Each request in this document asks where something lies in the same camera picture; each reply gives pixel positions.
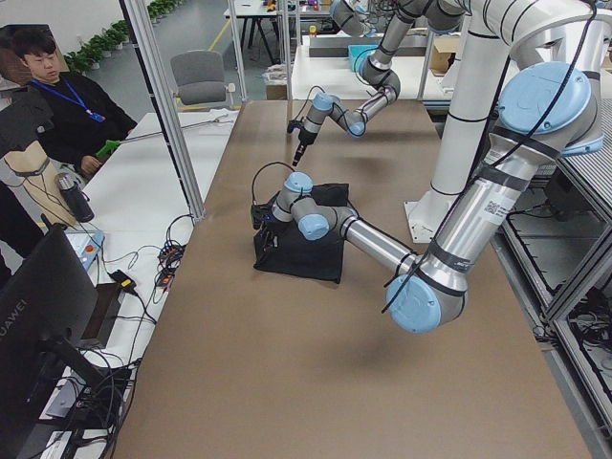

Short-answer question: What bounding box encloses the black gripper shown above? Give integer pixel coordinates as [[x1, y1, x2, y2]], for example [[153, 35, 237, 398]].
[[251, 204, 279, 253], [292, 127, 317, 167]]

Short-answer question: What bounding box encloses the black t-shirt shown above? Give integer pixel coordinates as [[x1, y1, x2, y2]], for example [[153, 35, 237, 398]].
[[254, 172, 357, 283]]

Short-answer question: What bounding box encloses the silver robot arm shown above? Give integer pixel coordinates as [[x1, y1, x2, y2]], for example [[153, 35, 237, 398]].
[[251, 1, 611, 333], [287, 1, 465, 166]]

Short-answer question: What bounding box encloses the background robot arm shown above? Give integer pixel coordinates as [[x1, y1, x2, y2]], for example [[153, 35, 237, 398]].
[[329, 0, 378, 37]]

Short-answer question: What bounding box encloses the teal plastic bin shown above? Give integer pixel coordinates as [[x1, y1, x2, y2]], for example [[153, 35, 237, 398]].
[[347, 44, 378, 73]]

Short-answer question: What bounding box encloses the grey office chair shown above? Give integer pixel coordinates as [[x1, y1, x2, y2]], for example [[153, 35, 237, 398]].
[[170, 50, 235, 108]]

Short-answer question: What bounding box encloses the cardboard box with packaging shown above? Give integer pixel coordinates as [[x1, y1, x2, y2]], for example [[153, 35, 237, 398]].
[[429, 35, 460, 77]]

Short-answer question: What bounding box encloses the blue teach pendant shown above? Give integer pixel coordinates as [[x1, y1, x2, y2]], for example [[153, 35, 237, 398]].
[[65, 229, 105, 271]]

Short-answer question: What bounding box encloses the black water bottle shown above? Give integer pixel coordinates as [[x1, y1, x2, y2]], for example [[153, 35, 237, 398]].
[[55, 173, 95, 223]]

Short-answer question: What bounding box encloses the seated person in black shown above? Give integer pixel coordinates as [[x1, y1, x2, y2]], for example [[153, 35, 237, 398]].
[[12, 29, 137, 179]]

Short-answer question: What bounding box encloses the black computer monitor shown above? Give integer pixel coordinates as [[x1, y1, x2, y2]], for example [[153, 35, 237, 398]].
[[1, 225, 119, 458]]

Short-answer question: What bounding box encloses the aluminium cage frame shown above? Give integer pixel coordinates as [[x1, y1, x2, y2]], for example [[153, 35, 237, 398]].
[[119, 0, 206, 222]]

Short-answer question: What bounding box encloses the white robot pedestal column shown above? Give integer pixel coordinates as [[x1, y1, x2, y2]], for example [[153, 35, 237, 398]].
[[404, 1, 509, 243]]

